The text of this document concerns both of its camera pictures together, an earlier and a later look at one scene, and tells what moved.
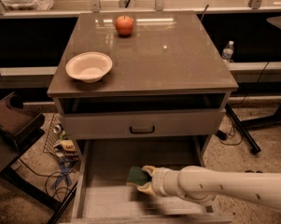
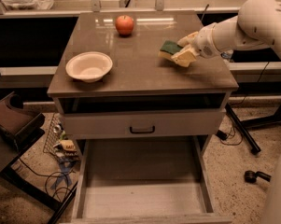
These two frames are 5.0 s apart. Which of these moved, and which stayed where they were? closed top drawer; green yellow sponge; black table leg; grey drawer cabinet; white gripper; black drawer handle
Moved: white gripper; green yellow sponge
Stayed: black table leg; closed top drawer; grey drawer cabinet; black drawer handle
